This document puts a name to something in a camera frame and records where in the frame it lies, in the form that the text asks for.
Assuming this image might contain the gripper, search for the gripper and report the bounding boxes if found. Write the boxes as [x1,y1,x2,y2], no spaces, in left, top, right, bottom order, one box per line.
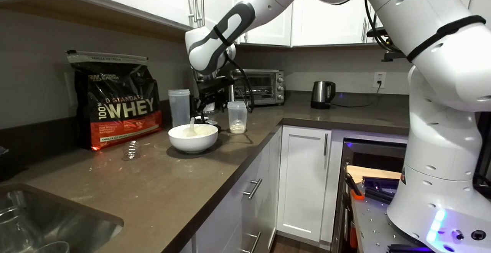
[193,73,235,116]

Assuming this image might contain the tall clear shaker bottle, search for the tall clear shaker bottle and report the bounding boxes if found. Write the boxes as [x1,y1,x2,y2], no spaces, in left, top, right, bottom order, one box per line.
[168,89,191,128]

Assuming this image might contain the short clear shaker bottle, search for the short clear shaker bottle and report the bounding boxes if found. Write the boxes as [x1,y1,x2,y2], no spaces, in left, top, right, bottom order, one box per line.
[227,101,248,134]

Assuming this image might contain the white bowl of powder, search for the white bowl of powder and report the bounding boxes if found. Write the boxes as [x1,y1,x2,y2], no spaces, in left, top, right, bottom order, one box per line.
[168,124,219,154]

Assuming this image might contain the silver toaster oven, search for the silver toaster oven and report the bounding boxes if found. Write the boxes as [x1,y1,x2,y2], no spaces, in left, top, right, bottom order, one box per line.
[232,69,285,106]

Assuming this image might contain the black protein powder bag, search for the black protein powder bag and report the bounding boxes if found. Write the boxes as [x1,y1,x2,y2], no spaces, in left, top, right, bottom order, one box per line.
[66,50,163,151]

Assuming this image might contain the white drawer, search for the white drawer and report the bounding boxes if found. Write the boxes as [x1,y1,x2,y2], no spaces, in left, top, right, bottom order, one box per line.
[191,127,283,253]
[180,207,277,253]

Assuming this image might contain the black electric kettle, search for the black electric kettle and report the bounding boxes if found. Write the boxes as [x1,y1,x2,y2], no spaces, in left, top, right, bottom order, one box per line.
[310,80,337,110]

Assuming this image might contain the white lower cabinet door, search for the white lower cabinet door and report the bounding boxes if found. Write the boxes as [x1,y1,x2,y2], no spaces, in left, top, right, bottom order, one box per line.
[276,125,332,243]

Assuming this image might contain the built-in beverage cooler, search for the built-in beverage cooler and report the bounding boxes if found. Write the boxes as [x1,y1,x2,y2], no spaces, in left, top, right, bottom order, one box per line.
[331,138,408,253]

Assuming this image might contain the black and orange clamp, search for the black and orange clamp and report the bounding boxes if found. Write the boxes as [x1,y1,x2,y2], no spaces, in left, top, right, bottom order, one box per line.
[344,172,365,201]

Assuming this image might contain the wooden board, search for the wooden board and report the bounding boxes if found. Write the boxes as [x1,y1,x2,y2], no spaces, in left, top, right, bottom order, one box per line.
[346,165,402,185]

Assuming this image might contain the steel sink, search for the steel sink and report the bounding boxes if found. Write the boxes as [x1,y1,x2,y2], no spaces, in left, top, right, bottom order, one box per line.
[0,183,124,253]

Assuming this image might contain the black metal bars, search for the black metal bars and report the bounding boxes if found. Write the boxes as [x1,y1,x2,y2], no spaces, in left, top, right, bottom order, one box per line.
[362,176,400,204]

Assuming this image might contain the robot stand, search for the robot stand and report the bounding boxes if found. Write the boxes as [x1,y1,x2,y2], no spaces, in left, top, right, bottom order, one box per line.
[345,165,438,253]

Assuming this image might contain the clear glass jug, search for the clear glass jug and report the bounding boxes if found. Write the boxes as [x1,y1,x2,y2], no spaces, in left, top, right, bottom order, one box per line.
[0,205,70,253]

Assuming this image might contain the wire whisk ball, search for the wire whisk ball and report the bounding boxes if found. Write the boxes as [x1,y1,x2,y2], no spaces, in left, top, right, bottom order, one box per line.
[122,140,142,161]

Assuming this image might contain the drawer handle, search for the drawer handle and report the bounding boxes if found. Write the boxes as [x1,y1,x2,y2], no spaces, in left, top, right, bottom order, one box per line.
[241,231,262,253]
[242,179,263,200]

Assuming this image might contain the black cable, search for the black cable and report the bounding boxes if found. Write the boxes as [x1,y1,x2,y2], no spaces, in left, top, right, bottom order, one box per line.
[331,81,384,109]

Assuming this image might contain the white wall socket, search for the white wall socket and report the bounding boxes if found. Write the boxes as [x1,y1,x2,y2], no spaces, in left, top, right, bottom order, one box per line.
[373,71,387,89]

